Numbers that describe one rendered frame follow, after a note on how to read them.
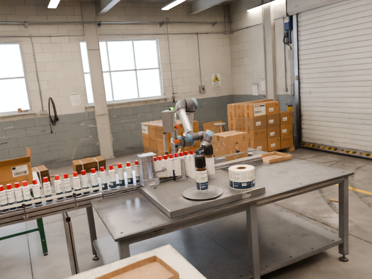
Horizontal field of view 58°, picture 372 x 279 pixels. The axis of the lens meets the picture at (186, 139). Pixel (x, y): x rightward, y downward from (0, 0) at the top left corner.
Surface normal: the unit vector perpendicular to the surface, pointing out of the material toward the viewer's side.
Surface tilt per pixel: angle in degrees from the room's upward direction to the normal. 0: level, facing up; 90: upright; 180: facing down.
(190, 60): 90
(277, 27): 90
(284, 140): 90
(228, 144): 90
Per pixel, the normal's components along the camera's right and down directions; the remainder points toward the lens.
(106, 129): 0.46, 0.11
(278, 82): -0.88, 0.15
